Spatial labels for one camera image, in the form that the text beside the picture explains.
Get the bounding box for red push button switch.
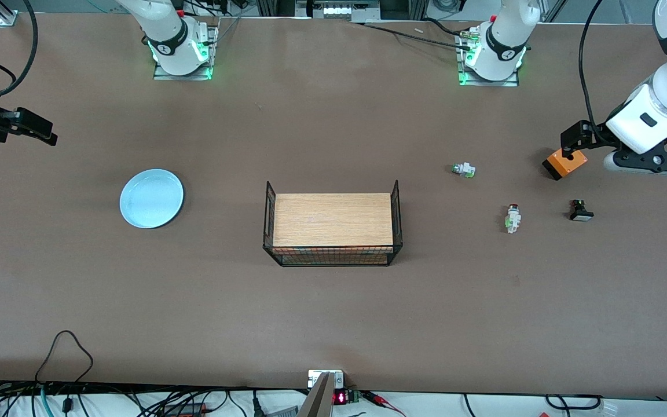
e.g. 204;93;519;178
504;203;522;234

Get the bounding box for light blue round plate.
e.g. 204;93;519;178
119;169;185;229

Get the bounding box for black button with white cap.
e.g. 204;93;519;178
569;199;595;222

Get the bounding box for orange box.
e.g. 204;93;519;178
542;148;589;181

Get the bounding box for wooden board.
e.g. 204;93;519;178
273;193;395;248

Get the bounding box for black power adapter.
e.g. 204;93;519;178
163;403;207;416

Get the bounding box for grey metal bar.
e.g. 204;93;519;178
298;372;335;417

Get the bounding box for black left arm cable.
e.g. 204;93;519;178
578;0;607;142

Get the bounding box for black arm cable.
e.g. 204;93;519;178
578;0;607;142
0;0;39;98

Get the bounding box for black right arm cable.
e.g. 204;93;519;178
0;0;39;98

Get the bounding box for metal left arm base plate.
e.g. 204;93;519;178
457;28;521;87

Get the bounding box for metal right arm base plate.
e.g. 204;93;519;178
153;23;219;81

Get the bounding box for black cable on table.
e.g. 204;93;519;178
362;23;476;50

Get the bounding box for black looped cable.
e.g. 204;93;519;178
35;330;94;386

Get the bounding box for white device on frame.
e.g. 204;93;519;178
296;0;380;21

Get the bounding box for black wire basket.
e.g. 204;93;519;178
262;180;404;268

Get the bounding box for red wires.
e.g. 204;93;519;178
362;392;406;416

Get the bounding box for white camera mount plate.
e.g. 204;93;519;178
308;370;346;389

